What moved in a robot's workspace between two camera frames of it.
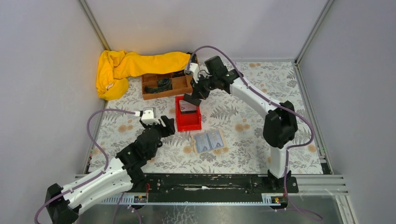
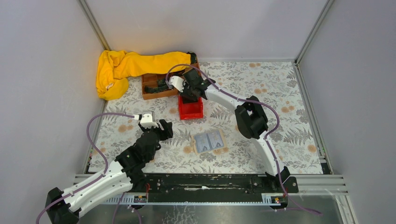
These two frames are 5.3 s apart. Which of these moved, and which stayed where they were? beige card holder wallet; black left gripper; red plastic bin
Moved: red plastic bin
Stayed: black left gripper; beige card holder wallet
